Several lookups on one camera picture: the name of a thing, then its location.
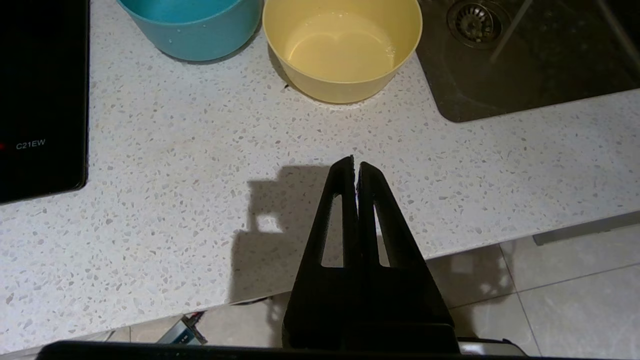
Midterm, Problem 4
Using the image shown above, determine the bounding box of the black induction cooktop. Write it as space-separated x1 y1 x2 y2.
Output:
0 0 91 205

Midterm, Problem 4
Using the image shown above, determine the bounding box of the stainless steel sink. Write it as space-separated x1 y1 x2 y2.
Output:
415 0 640 124

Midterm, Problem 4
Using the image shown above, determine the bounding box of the round metal sink drain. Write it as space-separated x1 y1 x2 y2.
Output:
446 0 512 50

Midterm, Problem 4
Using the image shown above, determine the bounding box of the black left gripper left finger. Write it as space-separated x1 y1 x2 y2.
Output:
282 155 364 350

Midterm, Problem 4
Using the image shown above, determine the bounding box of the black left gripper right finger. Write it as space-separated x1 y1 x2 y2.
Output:
357 162 461 351

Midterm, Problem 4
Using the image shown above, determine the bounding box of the yellow plastic bowl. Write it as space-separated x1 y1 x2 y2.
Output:
262 0 424 105

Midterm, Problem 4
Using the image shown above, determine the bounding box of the blue plastic bowl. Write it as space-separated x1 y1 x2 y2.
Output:
117 0 264 63

